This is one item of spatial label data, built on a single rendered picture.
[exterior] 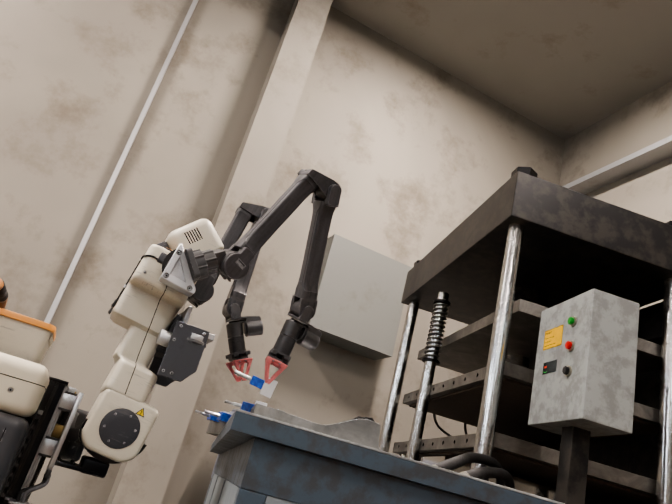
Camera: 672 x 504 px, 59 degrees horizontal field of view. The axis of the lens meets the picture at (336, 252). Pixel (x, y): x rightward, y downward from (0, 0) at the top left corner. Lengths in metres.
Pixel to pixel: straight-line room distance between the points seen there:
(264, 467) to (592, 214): 1.73
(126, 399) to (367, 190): 4.18
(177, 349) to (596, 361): 1.21
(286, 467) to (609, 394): 1.06
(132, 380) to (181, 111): 3.77
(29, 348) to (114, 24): 4.15
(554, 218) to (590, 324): 0.59
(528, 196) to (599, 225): 0.30
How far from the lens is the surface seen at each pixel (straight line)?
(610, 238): 2.49
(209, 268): 1.69
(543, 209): 2.37
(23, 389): 1.58
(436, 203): 5.98
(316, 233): 1.83
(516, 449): 2.20
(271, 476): 1.16
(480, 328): 2.57
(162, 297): 1.81
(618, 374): 1.94
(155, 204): 4.91
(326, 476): 1.17
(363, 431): 1.82
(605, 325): 1.95
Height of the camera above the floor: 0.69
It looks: 22 degrees up
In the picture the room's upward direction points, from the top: 15 degrees clockwise
